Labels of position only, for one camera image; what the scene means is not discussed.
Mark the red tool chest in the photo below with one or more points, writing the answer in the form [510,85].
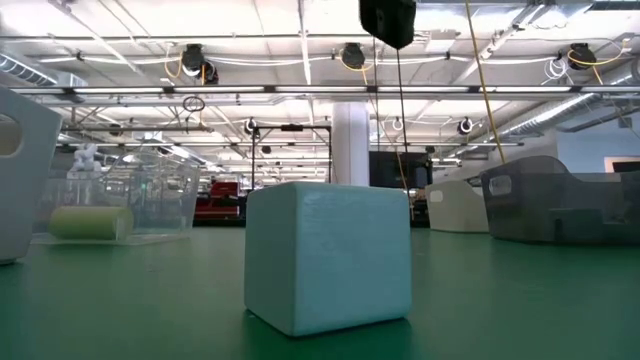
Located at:
[222,197]

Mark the black monitor screen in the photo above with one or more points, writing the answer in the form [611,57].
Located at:
[395,170]

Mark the clear plastic bin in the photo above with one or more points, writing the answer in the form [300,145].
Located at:
[155,195]

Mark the white robot figure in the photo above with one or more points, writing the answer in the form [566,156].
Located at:
[85,157]

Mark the light blue cube block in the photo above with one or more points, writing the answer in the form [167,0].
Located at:
[327,260]

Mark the small white plastic bin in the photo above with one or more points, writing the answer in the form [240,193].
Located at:
[457,210]

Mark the silver ceiling air duct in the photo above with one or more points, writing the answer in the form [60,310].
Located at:
[560,112]
[30,70]

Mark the framed wall picture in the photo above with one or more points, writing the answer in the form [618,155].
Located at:
[622,165]

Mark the white building pillar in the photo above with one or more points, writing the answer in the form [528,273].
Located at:
[350,145]

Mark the green cylinder block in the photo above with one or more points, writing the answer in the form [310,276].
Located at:
[90,222]

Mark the large white plastic bin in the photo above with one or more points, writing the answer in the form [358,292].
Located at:
[35,200]

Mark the gray translucent plastic bin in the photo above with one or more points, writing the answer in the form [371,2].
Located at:
[560,200]

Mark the black metal frame stand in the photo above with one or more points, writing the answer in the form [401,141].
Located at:
[253,155]

